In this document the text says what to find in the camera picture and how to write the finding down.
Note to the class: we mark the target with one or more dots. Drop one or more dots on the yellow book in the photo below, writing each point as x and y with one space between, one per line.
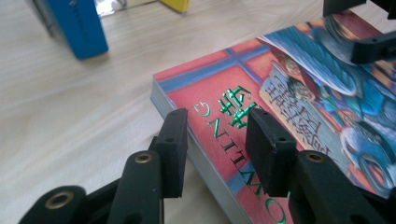
177 4

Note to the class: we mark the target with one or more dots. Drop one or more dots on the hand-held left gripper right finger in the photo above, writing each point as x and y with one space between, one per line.
271 155

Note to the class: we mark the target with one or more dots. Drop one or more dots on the red book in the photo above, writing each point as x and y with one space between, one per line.
236 81

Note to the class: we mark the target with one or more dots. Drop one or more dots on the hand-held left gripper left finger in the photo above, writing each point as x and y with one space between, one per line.
171 155

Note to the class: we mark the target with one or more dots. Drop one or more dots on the blue book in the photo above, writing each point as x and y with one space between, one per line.
79 28

